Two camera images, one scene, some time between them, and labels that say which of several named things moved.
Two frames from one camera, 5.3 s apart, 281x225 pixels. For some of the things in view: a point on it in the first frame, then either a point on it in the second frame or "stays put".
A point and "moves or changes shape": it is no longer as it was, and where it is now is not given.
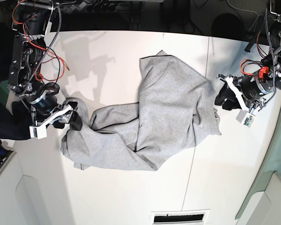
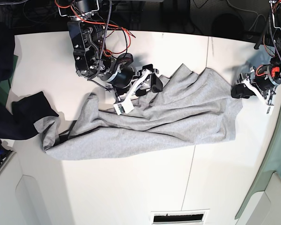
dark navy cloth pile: x=4 y=125 stays put
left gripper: x=48 y=112 → x=126 y=82
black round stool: x=227 y=25 stays put
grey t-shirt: x=175 y=109 moves or changes shape
